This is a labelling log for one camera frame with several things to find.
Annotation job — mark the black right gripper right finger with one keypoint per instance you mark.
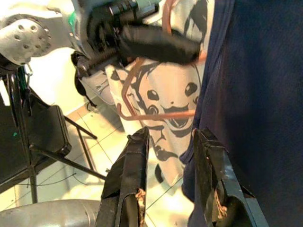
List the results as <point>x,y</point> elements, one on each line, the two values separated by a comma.
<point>213,184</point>

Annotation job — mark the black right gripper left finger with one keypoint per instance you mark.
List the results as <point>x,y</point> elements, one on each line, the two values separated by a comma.
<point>125,179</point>

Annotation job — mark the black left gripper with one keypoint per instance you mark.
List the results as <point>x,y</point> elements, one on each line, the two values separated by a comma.
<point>104,30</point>

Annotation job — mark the pink hanger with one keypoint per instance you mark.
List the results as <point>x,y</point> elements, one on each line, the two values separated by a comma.
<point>165,114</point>

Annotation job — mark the white printed t-shirt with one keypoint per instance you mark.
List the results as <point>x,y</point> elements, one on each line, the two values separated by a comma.
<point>170,80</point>

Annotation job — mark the black folding chair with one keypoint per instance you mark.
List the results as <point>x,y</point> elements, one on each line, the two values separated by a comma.
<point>42,127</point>

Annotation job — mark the dark t-shirt white lettering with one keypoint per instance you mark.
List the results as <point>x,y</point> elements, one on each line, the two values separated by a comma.
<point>260,94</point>

